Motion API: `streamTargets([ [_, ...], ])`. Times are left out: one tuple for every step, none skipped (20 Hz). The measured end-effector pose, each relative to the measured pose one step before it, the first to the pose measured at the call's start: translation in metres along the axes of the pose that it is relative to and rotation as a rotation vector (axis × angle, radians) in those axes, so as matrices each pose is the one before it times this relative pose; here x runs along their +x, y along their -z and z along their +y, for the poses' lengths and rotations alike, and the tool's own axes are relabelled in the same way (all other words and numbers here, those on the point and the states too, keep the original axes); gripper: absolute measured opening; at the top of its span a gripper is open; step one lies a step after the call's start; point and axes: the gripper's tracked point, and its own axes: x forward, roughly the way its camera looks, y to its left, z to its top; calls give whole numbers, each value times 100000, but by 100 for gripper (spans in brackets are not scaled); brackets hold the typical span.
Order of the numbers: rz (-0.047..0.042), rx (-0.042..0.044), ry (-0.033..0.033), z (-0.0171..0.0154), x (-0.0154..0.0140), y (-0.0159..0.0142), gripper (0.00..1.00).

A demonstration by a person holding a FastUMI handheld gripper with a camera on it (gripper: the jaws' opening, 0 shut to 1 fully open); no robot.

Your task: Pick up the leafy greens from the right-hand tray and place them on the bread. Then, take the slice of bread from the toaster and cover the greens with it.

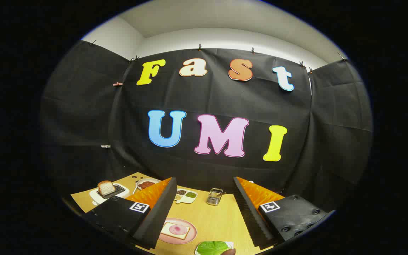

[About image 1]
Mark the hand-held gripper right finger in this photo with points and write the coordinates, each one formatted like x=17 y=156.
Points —
x=248 y=212

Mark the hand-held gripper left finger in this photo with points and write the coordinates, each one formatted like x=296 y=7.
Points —
x=161 y=209

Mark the green lettuce leaf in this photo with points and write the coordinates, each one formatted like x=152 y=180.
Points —
x=213 y=248

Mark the toasted white bread slice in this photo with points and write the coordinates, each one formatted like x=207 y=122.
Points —
x=106 y=187

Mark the white bread slice with ham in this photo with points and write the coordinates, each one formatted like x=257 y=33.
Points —
x=166 y=230

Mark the pile of dark red beans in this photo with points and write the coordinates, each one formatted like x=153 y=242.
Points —
x=181 y=192

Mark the pink ham slice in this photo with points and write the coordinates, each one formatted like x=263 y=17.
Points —
x=177 y=230

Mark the white divided dish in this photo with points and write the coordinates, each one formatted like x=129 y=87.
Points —
x=187 y=200

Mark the brown cooked meat piece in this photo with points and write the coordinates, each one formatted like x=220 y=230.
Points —
x=147 y=184

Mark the pile of green beans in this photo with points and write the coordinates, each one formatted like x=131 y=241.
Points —
x=190 y=194

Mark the white oval plate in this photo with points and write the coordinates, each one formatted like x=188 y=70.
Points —
x=140 y=182

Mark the pink round plate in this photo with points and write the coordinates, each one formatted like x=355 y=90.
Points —
x=193 y=232

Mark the white square plate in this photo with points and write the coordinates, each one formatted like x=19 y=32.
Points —
x=196 y=252

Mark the white toaster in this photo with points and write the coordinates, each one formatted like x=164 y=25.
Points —
x=99 y=199

